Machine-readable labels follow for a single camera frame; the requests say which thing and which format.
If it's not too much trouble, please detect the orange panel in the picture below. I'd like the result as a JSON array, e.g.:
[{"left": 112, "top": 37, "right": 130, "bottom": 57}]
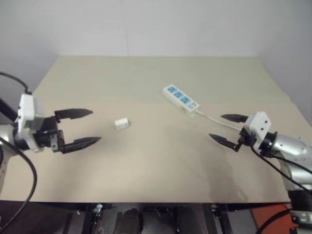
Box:
[{"left": 250, "top": 202, "right": 293, "bottom": 234}]

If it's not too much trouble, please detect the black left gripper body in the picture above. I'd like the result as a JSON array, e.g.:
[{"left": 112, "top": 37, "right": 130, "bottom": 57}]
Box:
[{"left": 36, "top": 115, "right": 66, "bottom": 154}]

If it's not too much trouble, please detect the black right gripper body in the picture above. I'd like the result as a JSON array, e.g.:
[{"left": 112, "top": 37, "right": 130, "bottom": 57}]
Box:
[{"left": 233, "top": 127, "right": 256, "bottom": 153}]

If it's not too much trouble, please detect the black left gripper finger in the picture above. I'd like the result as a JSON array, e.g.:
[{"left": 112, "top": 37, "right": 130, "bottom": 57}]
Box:
[
  {"left": 54, "top": 108, "right": 94, "bottom": 121},
  {"left": 61, "top": 136, "right": 102, "bottom": 155}
]

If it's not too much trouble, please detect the black table frame leg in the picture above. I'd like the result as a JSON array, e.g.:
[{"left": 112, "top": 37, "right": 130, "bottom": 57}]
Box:
[
  {"left": 204, "top": 202, "right": 231, "bottom": 234},
  {"left": 85, "top": 202, "right": 104, "bottom": 234}
]

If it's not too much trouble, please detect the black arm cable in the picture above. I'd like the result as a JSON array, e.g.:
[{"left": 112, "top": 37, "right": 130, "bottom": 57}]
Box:
[
  {"left": 250, "top": 133, "right": 312, "bottom": 234},
  {"left": 0, "top": 72, "right": 39, "bottom": 229}
]

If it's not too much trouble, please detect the white power strip cord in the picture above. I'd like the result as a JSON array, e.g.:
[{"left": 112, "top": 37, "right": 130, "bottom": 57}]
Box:
[{"left": 195, "top": 110, "right": 242, "bottom": 131}]

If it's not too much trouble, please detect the white plug adapter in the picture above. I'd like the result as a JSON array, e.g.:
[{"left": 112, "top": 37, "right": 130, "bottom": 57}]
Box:
[{"left": 112, "top": 117, "right": 133, "bottom": 130}]

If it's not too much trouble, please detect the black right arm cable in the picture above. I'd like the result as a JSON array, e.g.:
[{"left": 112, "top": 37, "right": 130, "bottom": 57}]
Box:
[{"left": 250, "top": 133, "right": 312, "bottom": 234}]

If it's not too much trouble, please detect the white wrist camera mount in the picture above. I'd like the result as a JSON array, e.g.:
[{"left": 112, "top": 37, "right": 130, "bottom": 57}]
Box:
[
  {"left": 243, "top": 111, "right": 273, "bottom": 149},
  {"left": 15, "top": 93, "right": 46, "bottom": 154}
]

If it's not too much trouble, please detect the black box with buttons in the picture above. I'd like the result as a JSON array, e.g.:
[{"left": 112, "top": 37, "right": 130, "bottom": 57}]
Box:
[{"left": 288, "top": 190, "right": 312, "bottom": 234}]

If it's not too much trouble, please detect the dark rounded shape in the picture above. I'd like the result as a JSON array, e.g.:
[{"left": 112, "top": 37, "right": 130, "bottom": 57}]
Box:
[{"left": 114, "top": 207, "right": 145, "bottom": 234}]

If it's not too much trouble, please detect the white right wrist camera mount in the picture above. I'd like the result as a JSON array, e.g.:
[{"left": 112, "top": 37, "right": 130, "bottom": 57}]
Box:
[{"left": 243, "top": 111, "right": 273, "bottom": 149}]

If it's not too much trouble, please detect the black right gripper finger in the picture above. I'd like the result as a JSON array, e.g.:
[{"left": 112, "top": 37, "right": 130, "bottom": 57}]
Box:
[
  {"left": 220, "top": 114, "right": 249, "bottom": 124},
  {"left": 209, "top": 133, "right": 239, "bottom": 151}
]

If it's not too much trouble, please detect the white power strip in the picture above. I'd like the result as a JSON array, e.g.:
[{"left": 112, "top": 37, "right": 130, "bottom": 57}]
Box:
[{"left": 162, "top": 84, "right": 201, "bottom": 118}]

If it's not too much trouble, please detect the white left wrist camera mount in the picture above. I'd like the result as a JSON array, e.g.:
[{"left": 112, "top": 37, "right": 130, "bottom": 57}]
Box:
[{"left": 15, "top": 93, "right": 46, "bottom": 154}]

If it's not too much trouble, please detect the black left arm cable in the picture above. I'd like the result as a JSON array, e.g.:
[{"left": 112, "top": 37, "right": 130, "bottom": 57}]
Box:
[{"left": 0, "top": 72, "right": 39, "bottom": 229}]

